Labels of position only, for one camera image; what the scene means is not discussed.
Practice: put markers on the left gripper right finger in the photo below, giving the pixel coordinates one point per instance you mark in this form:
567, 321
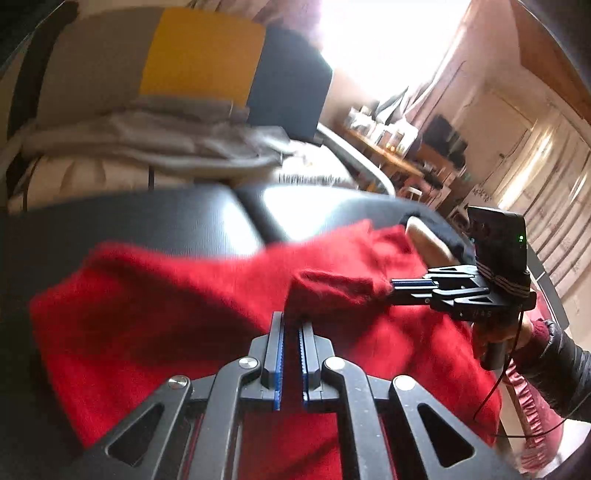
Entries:
391, 429

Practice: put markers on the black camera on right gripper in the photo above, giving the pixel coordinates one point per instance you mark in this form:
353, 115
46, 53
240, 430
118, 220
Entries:
500, 242

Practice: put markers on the red knitted sweater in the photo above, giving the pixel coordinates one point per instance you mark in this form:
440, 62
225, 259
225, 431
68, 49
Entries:
129, 319

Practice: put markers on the white patterned pillow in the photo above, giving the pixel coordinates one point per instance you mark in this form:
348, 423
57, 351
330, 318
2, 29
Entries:
54, 180

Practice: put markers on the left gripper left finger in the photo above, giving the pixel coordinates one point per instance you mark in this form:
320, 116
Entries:
191, 428

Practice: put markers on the person's right hand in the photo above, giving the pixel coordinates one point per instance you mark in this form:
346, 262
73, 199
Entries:
517, 336

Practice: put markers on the white curved tube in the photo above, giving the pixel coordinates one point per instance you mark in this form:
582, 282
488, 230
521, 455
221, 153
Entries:
354, 159

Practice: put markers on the grey garment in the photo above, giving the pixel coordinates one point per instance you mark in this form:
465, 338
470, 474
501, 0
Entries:
179, 135

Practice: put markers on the cluttered wooden desk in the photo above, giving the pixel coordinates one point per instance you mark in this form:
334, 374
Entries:
427, 164

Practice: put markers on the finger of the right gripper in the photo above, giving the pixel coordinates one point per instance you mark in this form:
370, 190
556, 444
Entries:
414, 284

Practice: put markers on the dark sleeved right forearm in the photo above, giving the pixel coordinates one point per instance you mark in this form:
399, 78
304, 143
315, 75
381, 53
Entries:
558, 369

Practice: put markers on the white Happiness pillow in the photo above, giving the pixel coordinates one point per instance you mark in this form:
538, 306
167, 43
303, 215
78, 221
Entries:
314, 170

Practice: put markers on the grey yellow blue cushion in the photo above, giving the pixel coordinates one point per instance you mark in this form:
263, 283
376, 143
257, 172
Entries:
104, 61

